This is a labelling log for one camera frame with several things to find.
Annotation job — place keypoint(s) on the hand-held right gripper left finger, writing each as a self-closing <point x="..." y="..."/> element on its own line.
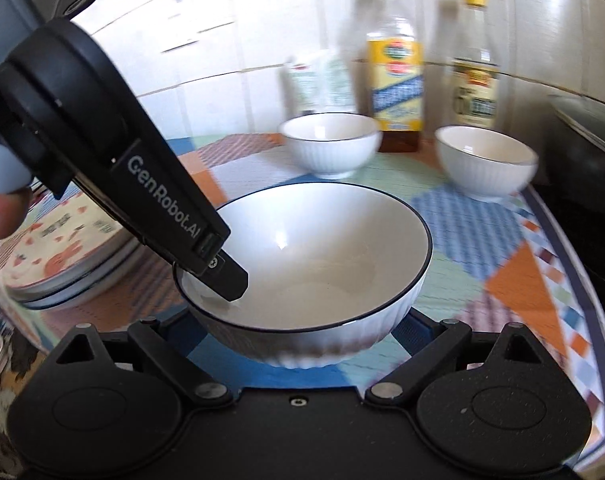
<point x="185" y="337"/>

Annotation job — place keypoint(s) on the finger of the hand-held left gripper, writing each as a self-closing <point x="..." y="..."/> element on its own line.
<point x="227" y="280"/>

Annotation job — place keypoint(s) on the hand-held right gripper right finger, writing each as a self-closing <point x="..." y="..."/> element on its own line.
<point x="412" y="330"/>

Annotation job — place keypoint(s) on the white ribbed bowl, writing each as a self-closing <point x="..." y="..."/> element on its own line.
<point x="322" y="260"/>
<point x="330" y="145"/>
<point x="484" y="165"/>

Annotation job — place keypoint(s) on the blue fried egg plate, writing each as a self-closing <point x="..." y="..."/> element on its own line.
<point x="125" y="255"/>

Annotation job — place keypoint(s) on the rabbit print oval plate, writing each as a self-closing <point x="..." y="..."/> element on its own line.
<point x="57" y="240"/>

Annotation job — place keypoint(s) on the person's left hand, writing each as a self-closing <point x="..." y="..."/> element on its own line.
<point x="0" y="220"/>

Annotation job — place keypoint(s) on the checked colourful tablecloth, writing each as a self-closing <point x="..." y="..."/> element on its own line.
<point x="472" y="245"/>

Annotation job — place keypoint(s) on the white salt bag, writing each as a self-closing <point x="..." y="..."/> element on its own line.
<point x="327" y="82"/>

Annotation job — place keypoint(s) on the black wok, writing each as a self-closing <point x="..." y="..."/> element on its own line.
<point x="582" y="185"/>

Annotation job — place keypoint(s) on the yellow label cooking wine bottle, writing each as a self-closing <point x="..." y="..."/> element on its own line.
<point x="395" y="85"/>

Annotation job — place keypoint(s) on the yellow cap vinegar bottle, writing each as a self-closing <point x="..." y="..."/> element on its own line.
<point x="475" y="85"/>

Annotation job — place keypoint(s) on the glass wok lid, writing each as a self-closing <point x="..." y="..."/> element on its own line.
<point x="589" y="120"/>

